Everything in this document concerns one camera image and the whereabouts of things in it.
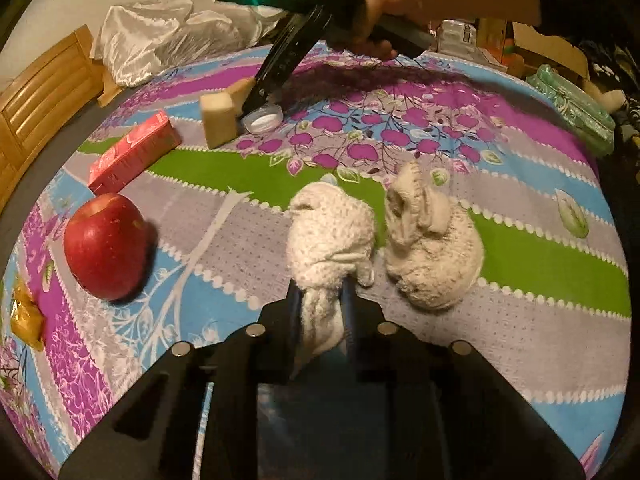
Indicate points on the orange carton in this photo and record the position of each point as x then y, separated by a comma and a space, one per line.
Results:
495, 40

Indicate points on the cardboard box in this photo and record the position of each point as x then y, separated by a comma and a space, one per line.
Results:
550, 50

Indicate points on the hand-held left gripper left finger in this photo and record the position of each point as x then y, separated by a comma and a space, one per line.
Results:
296, 310

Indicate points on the wooden chair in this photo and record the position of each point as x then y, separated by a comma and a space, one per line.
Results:
40, 95

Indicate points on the pink box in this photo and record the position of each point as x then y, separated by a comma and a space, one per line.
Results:
135, 152

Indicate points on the white bottle cap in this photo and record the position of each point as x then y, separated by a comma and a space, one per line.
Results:
262, 121

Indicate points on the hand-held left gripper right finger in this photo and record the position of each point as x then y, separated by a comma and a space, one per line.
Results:
350, 310

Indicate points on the red apple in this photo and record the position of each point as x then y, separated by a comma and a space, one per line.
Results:
107, 247

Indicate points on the white knitted sock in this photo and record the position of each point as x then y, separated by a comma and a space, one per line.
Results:
435, 255
330, 240

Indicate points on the gold foil wrapper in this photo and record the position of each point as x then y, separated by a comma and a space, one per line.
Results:
26, 317

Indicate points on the black white patterned cloth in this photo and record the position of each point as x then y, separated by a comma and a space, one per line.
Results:
610, 75

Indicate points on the green plastic-wrapped packet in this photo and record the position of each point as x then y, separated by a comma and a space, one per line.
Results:
575, 105

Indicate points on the floral printed bed sheet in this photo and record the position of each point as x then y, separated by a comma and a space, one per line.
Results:
500, 210

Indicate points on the beige sponge block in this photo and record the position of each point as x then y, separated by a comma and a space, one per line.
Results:
220, 120

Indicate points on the white packet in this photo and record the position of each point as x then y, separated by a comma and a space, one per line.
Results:
455, 36

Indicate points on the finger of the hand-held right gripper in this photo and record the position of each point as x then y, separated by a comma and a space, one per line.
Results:
287, 60

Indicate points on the person's right hand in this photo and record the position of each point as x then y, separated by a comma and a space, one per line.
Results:
367, 10

